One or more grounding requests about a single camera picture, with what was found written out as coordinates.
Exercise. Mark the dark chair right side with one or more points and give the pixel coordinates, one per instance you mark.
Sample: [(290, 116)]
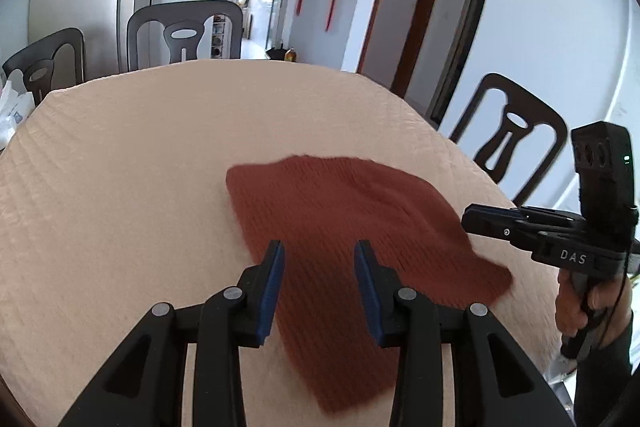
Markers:
[(521, 115)]

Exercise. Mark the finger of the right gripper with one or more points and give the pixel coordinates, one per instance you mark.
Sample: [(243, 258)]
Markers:
[(517, 237), (475, 215)]

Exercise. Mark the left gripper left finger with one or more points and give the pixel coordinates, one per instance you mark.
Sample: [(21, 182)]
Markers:
[(141, 383)]

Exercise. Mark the dark chair far left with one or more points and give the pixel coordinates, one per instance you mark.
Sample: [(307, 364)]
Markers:
[(36, 62)]

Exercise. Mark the beige quilted table cover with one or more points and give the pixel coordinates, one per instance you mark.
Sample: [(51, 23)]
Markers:
[(113, 198)]

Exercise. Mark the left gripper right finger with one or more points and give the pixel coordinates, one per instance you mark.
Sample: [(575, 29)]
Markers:
[(495, 383)]

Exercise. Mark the dark chair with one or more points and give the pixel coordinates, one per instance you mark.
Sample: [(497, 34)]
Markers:
[(36, 62), (183, 28), (521, 115)]

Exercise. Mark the dark chair far centre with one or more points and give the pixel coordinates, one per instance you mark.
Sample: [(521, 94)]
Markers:
[(183, 28)]

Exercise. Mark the brown wooden door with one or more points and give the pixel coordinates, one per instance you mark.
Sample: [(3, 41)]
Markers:
[(393, 42)]

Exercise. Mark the rust red knit sweater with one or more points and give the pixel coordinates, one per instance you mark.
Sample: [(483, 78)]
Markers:
[(340, 221)]

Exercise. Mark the white tissue pack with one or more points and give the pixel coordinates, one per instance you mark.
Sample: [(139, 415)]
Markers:
[(15, 108)]

